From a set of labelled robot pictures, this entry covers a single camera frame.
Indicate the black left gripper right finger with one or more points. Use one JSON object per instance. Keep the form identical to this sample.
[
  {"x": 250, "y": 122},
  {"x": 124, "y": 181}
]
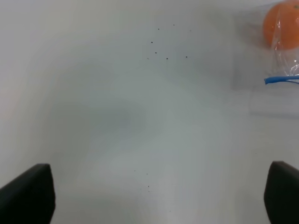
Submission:
[{"x": 281, "y": 194}]

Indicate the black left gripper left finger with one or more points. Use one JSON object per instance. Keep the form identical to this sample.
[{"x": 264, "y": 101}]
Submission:
[{"x": 29, "y": 198}]

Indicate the clear zip bag blue zipper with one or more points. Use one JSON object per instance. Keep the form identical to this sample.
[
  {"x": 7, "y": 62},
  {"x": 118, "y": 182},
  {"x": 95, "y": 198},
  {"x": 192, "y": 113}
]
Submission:
[{"x": 269, "y": 74}]

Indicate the orange fruit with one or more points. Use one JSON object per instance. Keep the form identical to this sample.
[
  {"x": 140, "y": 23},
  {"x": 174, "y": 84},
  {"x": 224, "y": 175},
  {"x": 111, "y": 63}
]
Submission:
[{"x": 281, "y": 25}]

